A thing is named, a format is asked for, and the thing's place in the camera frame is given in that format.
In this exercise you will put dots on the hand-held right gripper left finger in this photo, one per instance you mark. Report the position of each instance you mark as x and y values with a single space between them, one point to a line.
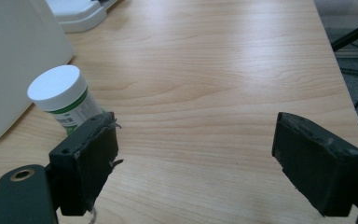
84 161

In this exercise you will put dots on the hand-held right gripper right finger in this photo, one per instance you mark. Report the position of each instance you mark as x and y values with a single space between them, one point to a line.
317 161

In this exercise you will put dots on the large white container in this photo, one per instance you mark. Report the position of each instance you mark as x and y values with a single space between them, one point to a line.
15 62

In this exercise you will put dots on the black metal stand leg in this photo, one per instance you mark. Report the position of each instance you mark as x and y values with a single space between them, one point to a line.
354 34

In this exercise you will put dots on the white plastic device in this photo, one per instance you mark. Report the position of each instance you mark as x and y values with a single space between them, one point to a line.
79 14

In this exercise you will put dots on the white bottle with green label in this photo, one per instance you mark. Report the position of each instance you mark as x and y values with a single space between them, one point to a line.
62 93

